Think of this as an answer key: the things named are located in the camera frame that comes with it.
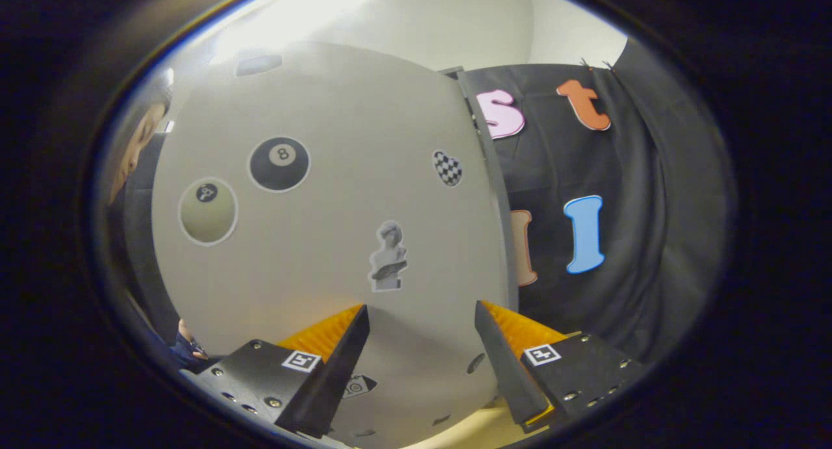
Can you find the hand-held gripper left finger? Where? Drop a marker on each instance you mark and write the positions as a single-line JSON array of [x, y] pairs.
[[338, 377]]

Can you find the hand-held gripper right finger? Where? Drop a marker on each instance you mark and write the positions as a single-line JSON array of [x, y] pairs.
[[504, 371]]

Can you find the white cabinet door with stickers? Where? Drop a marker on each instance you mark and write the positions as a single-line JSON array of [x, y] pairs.
[[325, 208]]

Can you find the dark grey cabinet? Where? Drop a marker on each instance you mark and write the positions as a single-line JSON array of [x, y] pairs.
[[494, 176]]

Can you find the black backdrop cloth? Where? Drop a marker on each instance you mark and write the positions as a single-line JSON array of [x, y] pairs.
[[650, 208]]

